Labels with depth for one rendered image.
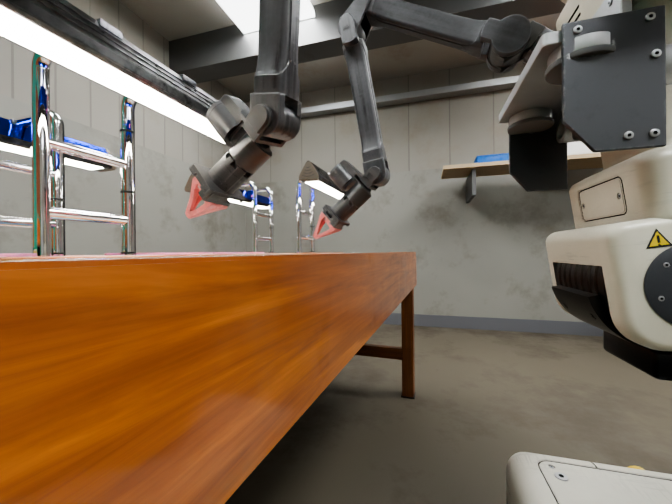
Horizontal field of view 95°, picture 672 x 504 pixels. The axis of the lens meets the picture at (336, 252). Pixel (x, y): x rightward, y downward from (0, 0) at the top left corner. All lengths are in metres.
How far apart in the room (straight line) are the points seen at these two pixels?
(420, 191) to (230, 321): 3.15
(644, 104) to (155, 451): 0.57
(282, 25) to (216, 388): 0.50
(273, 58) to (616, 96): 0.45
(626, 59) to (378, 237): 2.93
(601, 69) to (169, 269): 0.51
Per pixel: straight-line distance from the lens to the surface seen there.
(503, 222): 3.37
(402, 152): 3.46
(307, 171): 1.20
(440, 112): 3.58
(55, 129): 1.04
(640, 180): 0.55
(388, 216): 3.32
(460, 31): 0.93
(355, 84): 0.93
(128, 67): 0.62
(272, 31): 0.58
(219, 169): 0.60
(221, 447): 0.28
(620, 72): 0.53
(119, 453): 0.21
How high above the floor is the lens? 0.77
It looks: level
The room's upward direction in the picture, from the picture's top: 1 degrees counter-clockwise
